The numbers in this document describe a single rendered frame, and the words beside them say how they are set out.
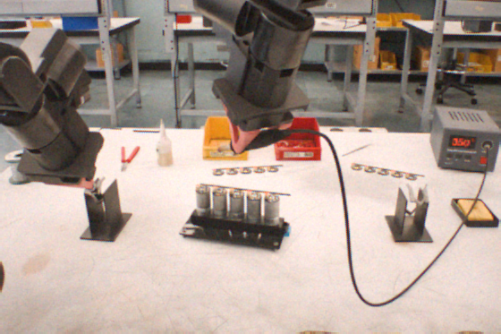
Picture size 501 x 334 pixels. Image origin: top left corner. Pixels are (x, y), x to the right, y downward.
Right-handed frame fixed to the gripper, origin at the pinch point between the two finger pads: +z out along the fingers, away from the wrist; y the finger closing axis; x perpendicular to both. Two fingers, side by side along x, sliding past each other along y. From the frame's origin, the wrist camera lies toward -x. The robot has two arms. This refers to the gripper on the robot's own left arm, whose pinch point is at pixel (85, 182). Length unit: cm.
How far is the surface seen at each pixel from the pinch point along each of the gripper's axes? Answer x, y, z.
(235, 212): -0.2, -21.3, 8.8
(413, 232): 0, -50, 12
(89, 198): 0.3, 1.4, 5.3
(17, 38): -174, 162, 153
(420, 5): -355, -163, 283
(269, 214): 0.2, -26.7, 7.9
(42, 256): 10.1, 6.5, 5.5
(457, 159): -20, -64, 25
